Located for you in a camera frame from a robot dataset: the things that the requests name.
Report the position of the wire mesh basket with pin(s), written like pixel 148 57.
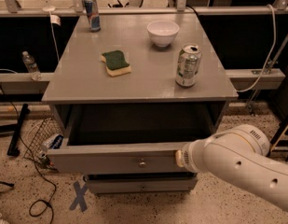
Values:
pixel 47 128

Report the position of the black wheeled cart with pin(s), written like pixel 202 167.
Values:
pixel 277 143

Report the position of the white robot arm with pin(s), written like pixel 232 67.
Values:
pixel 239 157

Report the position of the green yellow sponge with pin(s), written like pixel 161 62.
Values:
pixel 115 62

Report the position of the green silver soda can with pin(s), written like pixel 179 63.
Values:
pixel 188 65

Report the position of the clear plastic water bottle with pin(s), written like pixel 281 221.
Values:
pixel 31 65

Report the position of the white bowl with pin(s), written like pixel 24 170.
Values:
pixel 162 33

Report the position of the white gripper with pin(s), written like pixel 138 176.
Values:
pixel 188 157

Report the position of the blue white snack bag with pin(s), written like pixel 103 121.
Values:
pixel 54 142

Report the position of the blue silver energy drink can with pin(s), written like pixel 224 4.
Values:
pixel 93 15

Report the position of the grey top drawer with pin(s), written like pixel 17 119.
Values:
pixel 129 138

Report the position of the grey wooden cabinet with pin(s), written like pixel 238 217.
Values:
pixel 81 77

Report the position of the black metal bar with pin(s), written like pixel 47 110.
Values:
pixel 13 150

